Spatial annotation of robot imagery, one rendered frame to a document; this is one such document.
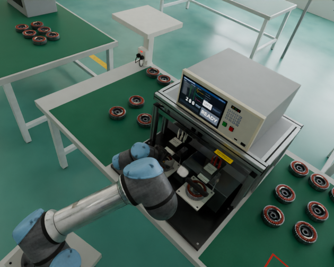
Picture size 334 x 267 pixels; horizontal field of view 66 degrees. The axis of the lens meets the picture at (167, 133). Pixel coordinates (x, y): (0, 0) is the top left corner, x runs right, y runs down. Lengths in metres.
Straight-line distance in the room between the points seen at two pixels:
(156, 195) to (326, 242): 1.04
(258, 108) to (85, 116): 1.13
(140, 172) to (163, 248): 1.35
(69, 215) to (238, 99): 0.79
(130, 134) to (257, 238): 0.93
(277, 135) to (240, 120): 0.29
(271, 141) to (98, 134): 1.00
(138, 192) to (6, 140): 2.16
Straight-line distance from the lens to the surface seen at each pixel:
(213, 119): 1.24
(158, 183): 0.83
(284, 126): 1.46
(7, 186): 2.51
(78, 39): 2.69
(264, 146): 1.29
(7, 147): 2.79
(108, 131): 1.69
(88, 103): 1.90
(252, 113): 1.10
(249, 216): 1.48
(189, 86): 1.25
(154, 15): 2.06
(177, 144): 1.41
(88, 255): 1.29
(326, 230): 1.67
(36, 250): 1.00
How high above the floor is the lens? 1.96
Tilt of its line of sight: 45 degrees down
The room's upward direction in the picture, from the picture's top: 10 degrees clockwise
